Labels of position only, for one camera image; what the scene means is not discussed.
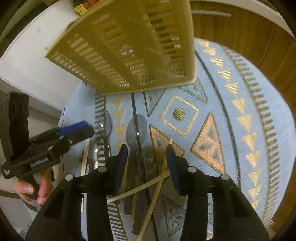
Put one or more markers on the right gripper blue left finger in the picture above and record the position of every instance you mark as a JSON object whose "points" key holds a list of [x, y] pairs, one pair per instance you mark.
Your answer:
{"points": [[60, 216]]}

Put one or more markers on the blue patterned table cloth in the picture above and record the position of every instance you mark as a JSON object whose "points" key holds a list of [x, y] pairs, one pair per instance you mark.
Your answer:
{"points": [[216, 123]]}

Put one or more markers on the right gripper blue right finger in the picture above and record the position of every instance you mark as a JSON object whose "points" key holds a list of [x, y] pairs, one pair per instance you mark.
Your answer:
{"points": [[234, 217]]}

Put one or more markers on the dark soy sauce bottle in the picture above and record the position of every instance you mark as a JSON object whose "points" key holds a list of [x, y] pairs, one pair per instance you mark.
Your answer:
{"points": [[80, 6]]}

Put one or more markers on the tan plastic utensil basket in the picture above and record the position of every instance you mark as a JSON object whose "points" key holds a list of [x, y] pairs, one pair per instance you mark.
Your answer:
{"points": [[129, 46]]}

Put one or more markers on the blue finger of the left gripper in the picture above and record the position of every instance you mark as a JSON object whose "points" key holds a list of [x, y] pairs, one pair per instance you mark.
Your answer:
{"points": [[71, 128], [78, 136]]}

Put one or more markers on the red label sauce bottle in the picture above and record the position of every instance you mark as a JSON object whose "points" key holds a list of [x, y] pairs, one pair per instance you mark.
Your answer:
{"points": [[92, 2]]}

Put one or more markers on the black plastic spoon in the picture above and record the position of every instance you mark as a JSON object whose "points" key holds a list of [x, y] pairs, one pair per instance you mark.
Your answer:
{"points": [[136, 134]]}

